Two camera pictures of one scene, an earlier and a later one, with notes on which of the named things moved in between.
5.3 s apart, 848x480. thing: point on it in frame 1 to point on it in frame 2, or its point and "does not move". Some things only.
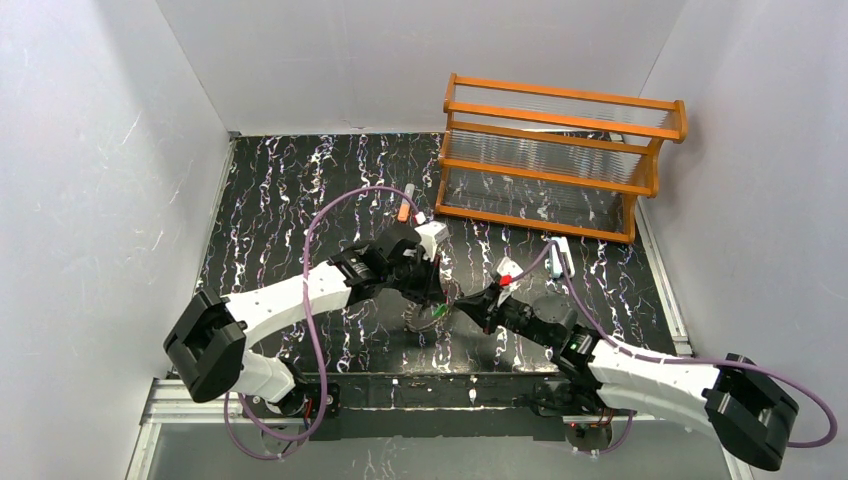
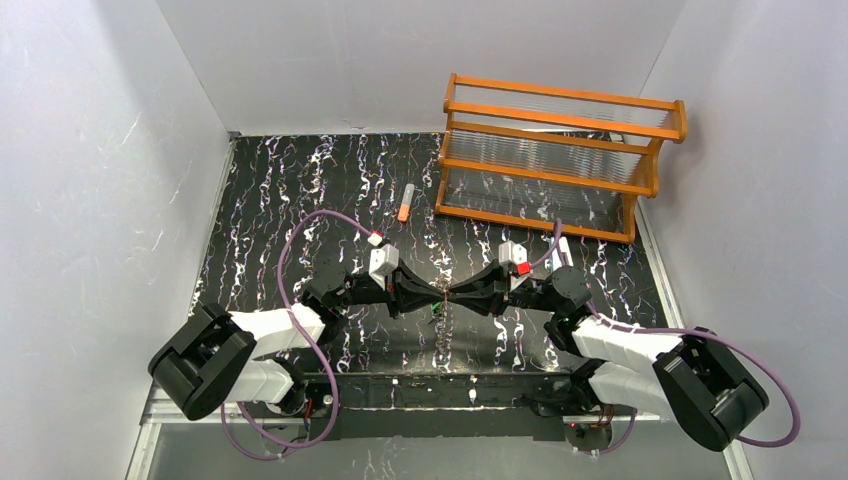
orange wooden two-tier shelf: x=559 y=159 does not move
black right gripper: x=491 y=312 to x=499 y=291
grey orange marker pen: x=404 y=207 does not move
